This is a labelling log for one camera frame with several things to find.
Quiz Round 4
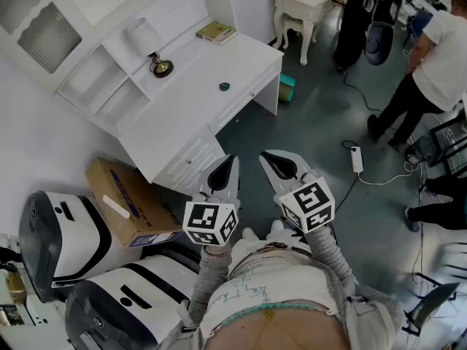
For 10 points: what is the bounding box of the white plastic bin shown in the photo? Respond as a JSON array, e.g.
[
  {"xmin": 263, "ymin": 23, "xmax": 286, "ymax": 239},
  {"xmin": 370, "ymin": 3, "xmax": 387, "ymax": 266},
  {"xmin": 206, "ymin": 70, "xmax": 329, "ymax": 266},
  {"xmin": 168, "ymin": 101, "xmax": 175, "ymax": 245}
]
[{"xmin": 155, "ymin": 136, "xmax": 219, "ymax": 182}]

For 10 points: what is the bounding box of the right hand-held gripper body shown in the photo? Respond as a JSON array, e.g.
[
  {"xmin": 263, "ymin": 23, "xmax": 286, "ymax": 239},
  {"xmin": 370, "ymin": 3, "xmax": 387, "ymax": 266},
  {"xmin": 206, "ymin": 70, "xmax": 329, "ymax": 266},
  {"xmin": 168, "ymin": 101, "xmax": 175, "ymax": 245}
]
[{"xmin": 277, "ymin": 172, "xmax": 336, "ymax": 236}]

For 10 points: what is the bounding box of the person's torso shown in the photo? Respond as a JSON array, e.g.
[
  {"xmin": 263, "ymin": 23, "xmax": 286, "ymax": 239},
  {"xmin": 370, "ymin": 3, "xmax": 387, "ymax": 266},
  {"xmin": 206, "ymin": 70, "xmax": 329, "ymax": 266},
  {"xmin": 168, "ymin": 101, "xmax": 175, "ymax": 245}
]
[{"xmin": 145, "ymin": 231, "xmax": 406, "ymax": 350}]

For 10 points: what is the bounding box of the white power strip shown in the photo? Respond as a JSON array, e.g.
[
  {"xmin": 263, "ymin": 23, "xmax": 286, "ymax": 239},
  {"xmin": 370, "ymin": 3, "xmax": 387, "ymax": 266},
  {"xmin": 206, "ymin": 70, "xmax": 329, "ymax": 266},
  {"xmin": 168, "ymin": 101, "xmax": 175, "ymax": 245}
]
[{"xmin": 350, "ymin": 146, "xmax": 364, "ymax": 175}]

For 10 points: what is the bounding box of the white and black machine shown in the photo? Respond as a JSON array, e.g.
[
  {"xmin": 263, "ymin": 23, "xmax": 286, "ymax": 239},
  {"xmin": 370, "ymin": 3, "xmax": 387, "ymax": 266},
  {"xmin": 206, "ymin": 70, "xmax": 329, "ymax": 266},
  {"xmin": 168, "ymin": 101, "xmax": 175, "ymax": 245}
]
[
  {"xmin": 64, "ymin": 255, "xmax": 201, "ymax": 350},
  {"xmin": 18, "ymin": 190, "xmax": 112, "ymax": 304}
]

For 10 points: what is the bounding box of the turquoise bead necklace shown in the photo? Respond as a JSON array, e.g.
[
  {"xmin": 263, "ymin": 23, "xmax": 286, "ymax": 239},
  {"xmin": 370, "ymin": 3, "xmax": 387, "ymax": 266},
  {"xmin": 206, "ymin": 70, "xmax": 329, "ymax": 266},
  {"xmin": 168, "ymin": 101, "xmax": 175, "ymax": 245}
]
[{"xmin": 218, "ymin": 302, "xmax": 346, "ymax": 330}]

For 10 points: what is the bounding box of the white desk with hutch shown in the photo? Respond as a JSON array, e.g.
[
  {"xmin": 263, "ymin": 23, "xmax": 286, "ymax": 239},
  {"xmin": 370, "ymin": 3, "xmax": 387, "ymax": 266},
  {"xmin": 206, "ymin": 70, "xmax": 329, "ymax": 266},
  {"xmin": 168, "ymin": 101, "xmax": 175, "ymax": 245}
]
[{"xmin": 0, "ymin": 0, "xmax": 285, "ymax": 193}]

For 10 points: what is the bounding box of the teal and olive box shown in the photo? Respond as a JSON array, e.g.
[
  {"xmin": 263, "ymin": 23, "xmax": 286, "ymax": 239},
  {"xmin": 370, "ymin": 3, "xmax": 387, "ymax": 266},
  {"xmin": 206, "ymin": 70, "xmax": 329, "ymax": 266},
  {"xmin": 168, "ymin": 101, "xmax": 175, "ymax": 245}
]
[{"xmin": 278, "ymin": 74, "xmax": 298, "ymax": 104}]

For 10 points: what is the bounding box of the white shade table lamp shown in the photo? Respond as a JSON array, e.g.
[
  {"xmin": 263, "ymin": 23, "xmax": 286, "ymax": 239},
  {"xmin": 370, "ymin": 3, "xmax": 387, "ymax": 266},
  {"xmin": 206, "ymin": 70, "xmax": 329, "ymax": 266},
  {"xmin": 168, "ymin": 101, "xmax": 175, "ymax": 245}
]
[{"xmin": 126, "ymin": 17, "xmax": 174, "ymax": 79}]

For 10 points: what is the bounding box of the black metal frame rack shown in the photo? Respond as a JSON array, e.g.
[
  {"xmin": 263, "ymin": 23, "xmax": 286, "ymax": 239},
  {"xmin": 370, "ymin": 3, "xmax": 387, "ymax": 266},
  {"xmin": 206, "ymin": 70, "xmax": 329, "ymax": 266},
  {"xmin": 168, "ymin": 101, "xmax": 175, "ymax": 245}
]
[{"xmin": 430, "ymin": 117, "xmax": 467, "ymax": 177}]

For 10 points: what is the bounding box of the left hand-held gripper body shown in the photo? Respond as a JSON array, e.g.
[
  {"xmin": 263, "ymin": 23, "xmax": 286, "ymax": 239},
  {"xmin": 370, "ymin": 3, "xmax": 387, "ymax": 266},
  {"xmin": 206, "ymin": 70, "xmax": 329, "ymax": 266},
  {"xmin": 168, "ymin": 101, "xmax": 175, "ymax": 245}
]
[{"xmin": 182, "ymin": 190, "xmax": 242, "ymax": 248}]

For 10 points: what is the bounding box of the person's left forearm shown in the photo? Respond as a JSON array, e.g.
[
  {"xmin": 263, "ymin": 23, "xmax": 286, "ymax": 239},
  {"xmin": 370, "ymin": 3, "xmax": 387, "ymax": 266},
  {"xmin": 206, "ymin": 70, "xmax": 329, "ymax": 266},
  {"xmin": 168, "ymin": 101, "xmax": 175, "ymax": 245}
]
[{"xmin": 188, "ymin": 244, "xmax": 236, "ymax": 306}]

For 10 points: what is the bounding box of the cream ornate vanity table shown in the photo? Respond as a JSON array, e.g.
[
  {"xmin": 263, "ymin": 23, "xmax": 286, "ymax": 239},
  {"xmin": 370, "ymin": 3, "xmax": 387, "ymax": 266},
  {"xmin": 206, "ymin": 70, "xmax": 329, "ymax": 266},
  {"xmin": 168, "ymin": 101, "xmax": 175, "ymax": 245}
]
[{"xmin": 269, "ymin": 0, "xmax": 344, "ymax": 66}]

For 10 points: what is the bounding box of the brown cardboard box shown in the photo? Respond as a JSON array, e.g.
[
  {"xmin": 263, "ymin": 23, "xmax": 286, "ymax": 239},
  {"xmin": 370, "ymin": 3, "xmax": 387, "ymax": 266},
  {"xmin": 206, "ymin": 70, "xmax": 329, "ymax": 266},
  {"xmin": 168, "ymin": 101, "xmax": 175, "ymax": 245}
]
[{"xmin": 85, "ymin": 157, "xmax": 183, "ymax": 249}]

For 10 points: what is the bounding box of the person's right forearm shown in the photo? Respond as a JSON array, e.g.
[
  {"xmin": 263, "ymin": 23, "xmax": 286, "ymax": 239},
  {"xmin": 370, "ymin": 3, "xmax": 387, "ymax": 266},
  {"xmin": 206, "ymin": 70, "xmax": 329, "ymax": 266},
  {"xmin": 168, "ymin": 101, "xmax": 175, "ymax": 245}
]
[{"xmin": 305, "ymin": 226, "xmax": 360, "ymax": 287}]

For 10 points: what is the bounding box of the person's right leg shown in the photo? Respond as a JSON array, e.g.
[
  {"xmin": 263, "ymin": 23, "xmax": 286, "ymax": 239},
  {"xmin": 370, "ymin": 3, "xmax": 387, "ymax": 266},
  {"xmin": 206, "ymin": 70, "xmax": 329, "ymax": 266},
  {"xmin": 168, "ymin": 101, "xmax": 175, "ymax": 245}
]
[{"xmin": 269, "ymin": 219, "xmax": 304, "ymax": 240}]

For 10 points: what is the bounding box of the green book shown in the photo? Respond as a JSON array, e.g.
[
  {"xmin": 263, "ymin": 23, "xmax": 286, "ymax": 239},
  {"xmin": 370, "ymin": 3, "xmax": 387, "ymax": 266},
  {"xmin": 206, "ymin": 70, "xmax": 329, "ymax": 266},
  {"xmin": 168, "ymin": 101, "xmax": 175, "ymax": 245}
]
[{"xmin": 196, "ymin": 21, "xmax": 239, "ymax": 46}]

